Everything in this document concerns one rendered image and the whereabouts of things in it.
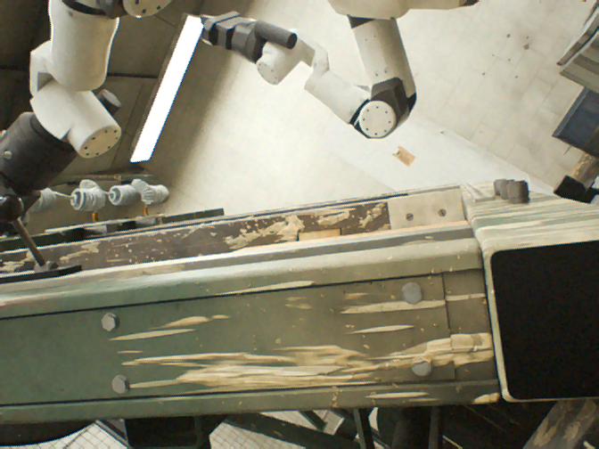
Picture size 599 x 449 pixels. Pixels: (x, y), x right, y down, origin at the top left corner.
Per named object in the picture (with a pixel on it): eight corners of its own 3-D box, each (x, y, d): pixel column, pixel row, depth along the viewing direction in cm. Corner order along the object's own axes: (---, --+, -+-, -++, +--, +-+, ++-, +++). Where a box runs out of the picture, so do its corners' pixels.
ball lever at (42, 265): (54, 283, 79) (3, 200, 72) (31, 286, 80) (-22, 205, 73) (68, 265, 82) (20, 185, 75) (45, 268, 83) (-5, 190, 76)
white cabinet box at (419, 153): (582, 211, 437) (350, 83, 473) (537, 273, 457) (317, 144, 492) (572, 199, 494) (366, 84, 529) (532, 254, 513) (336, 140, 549)
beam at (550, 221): (709, 398, 36) (690, 223, 35) (503, 406, 39) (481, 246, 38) (490, 205, 248) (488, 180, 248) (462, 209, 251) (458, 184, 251)
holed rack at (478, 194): (495, 200, 91) (495, 196, 90) (475, 202, 91) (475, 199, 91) (469, 183, 249) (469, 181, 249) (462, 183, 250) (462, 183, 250)
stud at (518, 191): (531, 203, 71) (529, 179, 71) (510, 206, 72) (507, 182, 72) (529, 202, 74) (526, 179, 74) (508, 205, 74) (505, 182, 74)
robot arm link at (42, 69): (65, 149, 79) (71, 85, 69) (27, 100, 81) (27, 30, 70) (106, 132, 83) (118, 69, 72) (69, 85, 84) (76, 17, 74)
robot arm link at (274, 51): (274, 46, 135) (312, 62, 130) (244, 75, 132) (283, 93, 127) (264, 5, 126) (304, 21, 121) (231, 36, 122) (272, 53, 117)
